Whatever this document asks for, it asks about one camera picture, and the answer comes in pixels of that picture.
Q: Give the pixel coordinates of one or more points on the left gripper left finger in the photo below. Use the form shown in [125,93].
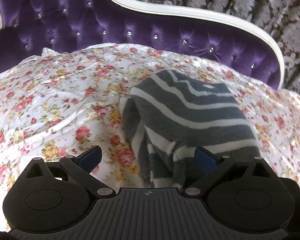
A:
[79,169]

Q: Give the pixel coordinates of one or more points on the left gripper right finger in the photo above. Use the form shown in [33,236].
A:
[214,168]

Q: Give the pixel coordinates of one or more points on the grey white striped cardigan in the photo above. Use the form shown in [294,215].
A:
[169,115]

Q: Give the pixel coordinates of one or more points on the floral bed cover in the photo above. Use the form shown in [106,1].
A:
[56,105]

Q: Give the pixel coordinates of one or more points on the purple tufted chaise sofa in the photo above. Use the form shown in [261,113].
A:
[28,26]

